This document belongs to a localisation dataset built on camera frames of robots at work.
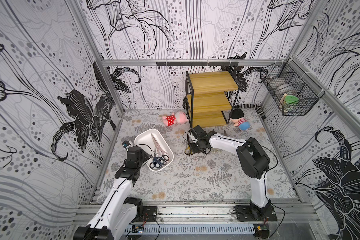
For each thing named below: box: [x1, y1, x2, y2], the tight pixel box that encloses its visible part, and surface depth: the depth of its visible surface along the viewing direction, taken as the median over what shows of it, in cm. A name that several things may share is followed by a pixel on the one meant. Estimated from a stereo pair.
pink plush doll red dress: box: [162, 111, 190, 127], surface depth 109 cm
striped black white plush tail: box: [233, 103, 266, 119], surface depth 121 cm
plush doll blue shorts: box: [229, 108, 251, 131], surface depth 107 cm
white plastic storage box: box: [134, 129, 174, 172], surface depth 90 cm
